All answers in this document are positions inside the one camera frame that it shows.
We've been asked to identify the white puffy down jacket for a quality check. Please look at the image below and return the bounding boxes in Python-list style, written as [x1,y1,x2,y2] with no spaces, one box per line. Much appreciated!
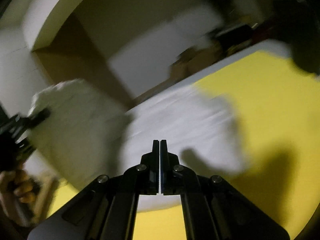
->
[26,78,249,213]

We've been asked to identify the person's left hand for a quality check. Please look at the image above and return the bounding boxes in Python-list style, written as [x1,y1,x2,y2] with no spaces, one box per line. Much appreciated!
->
[1,162,35,227]

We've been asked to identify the yellow bed sheet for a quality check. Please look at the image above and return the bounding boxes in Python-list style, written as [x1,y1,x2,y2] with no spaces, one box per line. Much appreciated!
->
[47,50,320,240]

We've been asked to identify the brown cardboard boxes pile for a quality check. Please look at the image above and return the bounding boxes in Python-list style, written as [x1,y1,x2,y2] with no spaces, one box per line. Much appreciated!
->
[169,46,220,82]

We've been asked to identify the white mattress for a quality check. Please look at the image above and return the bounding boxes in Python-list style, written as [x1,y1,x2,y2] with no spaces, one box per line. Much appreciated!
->
[130,39,293,111]

